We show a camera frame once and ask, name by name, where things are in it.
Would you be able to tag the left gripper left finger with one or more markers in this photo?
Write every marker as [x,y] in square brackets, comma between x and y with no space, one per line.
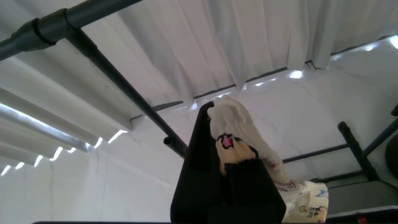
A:
[199,193]

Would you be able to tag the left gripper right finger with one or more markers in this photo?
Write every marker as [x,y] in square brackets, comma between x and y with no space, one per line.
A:
[255,199]

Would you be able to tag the cream printed garment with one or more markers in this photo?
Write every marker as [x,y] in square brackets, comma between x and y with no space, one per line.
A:
[236,124]

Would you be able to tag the black clothes rack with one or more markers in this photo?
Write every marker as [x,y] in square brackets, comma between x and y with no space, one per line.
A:
[109,70]

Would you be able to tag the white curtain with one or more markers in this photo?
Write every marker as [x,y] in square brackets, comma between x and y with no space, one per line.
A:
[202,40]

